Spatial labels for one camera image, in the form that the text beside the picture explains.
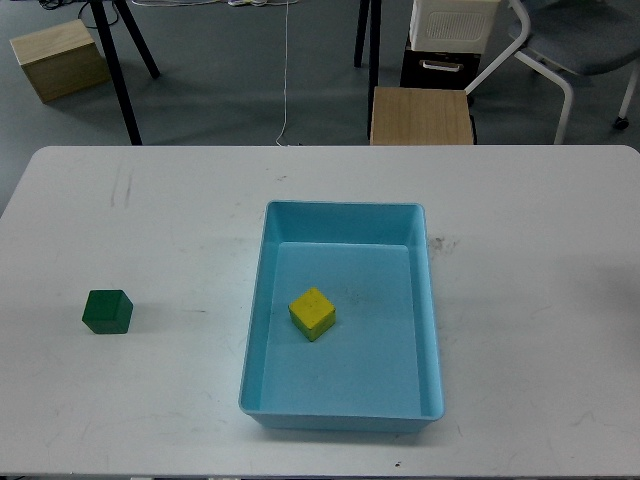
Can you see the yellow wooden cube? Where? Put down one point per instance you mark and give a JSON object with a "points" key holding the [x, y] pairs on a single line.
{"points": [[312, 313]]}

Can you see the green wooden cube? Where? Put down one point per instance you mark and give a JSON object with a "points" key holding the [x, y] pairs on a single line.
{"points": [[108, 312]]}

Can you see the light wooden box left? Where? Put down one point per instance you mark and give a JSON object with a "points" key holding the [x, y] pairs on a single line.
{"points": [[60, 60]]}

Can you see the light blue plastic bin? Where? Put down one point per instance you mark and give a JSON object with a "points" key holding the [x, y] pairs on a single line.
{"points": [[378, 367]]}

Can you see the wooden stool centre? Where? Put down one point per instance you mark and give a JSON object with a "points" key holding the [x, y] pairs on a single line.
{"points": [[413, 116]]}

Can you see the black drawer cabinet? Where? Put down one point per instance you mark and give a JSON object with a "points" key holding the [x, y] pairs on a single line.
{"points": [[438, 70]]}

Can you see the black table legs left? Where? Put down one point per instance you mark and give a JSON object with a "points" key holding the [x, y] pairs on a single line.
{"points": [[113, 62]]}

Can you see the white air purifier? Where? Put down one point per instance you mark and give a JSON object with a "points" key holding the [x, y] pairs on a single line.
{"points": [[452, 26]]}

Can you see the grey white chair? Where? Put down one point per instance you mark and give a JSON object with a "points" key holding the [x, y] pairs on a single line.
{"points": [[581, 38]]}

